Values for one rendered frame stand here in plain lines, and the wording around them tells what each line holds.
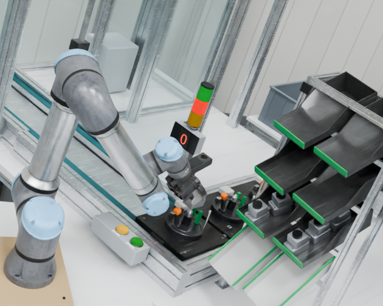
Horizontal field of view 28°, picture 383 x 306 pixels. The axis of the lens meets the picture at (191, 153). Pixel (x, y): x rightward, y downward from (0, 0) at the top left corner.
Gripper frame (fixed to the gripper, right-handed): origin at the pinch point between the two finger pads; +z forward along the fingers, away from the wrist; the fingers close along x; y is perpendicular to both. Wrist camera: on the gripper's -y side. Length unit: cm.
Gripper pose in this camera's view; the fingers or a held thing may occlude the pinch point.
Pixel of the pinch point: (198, 192)
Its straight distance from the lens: 255.8
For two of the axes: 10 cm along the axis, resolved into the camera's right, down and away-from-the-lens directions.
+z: 2.4, 4.8, 8.5
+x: 7.0, 5.2, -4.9
